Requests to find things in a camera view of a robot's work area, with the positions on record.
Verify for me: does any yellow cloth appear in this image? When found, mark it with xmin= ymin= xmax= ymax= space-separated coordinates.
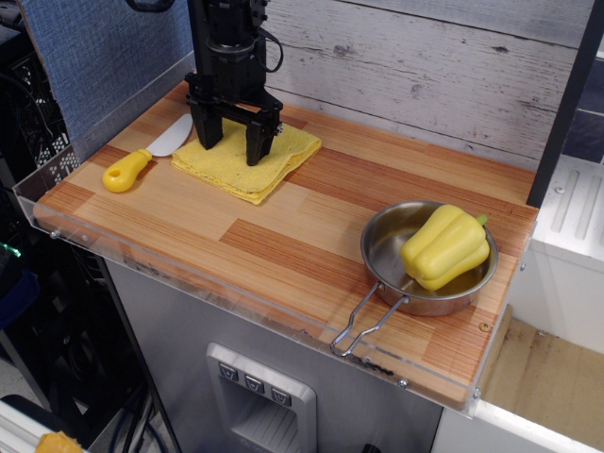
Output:
xmin=172 ymin=120 xmax=322 ymax=205

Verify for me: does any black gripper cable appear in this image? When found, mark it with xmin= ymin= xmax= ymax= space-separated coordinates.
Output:
xmin=258 ymin=25 xmax=285 ymax=75

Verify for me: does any small steel pan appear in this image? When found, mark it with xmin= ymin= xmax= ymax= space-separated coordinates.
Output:
xmin=330 ymin=201 xmax=498 ymax=357

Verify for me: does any silver toy fridge cabinet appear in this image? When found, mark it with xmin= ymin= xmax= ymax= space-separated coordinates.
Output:
xmin=109 ymin=263 xmax=442 ymax=452

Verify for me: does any white ridged side unit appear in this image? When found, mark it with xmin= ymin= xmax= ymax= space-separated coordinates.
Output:
xmin=508 ymin=156 xmax=603 ymax=353

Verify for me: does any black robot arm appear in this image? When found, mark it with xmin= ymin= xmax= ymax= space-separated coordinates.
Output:
xmin=185 ymin=1 xmax=283 ymax=166

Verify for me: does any black right shelf post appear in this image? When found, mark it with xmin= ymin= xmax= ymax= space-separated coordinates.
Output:
xmin=526 ymin=0 xmax=603 ymax=208

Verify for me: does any clear acrylic table guard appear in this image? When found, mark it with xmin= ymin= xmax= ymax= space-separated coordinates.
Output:
xmin=23 ymin=70 xmax=537 ymax=411

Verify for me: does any yellow toy bell pepper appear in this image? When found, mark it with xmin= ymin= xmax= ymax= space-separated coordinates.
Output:
xmin=400 ymin=205 xmax=491 ymax=291

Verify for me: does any blue fabric partition panel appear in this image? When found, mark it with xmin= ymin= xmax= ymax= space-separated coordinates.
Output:
xmin=19 ymin=1 xmax=193 ymax=146

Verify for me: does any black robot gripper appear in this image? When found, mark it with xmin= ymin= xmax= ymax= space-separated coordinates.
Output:
xmin=190 ymin=40 xmax=282 ymax=166

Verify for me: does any grey dispenser panel with buttons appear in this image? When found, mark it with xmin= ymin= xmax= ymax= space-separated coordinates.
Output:
xmin=206 ymin=343 xmax=318 ymax=452

